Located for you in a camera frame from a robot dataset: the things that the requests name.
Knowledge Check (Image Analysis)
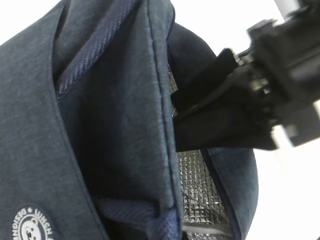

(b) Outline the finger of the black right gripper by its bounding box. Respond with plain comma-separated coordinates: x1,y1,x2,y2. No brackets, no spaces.
173,105,277,152

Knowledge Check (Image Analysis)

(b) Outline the navy blue lunch bag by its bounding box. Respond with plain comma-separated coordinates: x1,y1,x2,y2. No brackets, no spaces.
0,0,259,240

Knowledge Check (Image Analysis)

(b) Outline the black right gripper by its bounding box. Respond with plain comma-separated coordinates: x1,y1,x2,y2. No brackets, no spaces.
170,0,320,148

